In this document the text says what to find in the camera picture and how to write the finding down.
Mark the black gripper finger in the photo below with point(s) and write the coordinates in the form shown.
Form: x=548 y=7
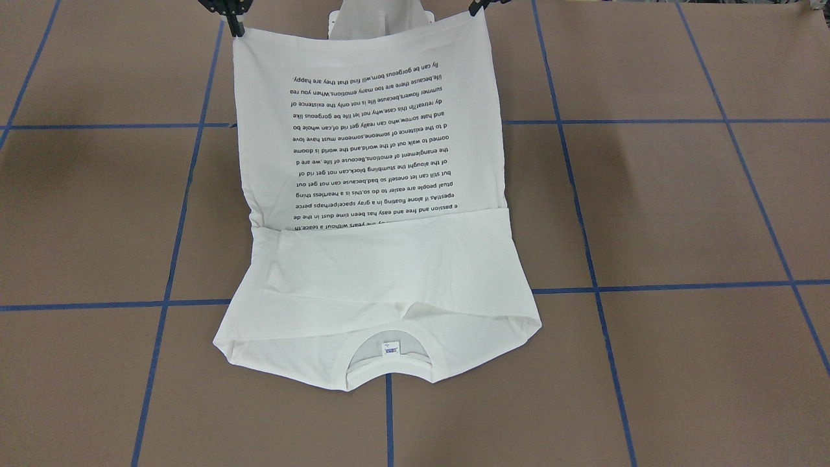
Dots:
x=476 y=6

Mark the white long-sleeve printed shirt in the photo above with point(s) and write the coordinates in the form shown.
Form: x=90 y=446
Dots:
x=375 y=175

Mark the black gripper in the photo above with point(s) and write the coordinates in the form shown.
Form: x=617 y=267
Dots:
x=228 y=9

